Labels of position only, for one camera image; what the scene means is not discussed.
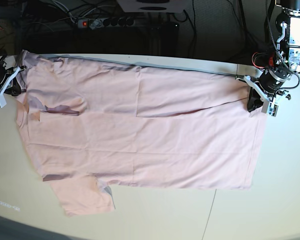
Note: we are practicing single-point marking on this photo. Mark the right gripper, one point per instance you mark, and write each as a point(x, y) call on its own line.
point(8, 80)

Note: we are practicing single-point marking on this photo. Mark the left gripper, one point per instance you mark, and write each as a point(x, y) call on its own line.
point(257, 94)

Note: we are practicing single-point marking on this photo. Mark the pink T-shirt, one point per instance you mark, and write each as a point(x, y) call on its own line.
point(88, 124)

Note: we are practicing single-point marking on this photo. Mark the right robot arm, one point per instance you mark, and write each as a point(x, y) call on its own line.
point(14, 87)

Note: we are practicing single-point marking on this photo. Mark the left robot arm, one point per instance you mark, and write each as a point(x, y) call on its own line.
point(280, 62)

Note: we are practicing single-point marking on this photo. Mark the white power strip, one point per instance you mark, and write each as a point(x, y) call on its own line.
point(96, 23)

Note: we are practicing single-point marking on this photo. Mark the black box under table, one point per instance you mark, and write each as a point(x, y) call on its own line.
point(163, 39)

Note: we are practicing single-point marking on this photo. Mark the white box under table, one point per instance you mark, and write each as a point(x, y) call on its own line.
point(155, 6)

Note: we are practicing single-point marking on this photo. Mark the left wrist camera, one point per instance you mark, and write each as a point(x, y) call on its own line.
point(270, 108)

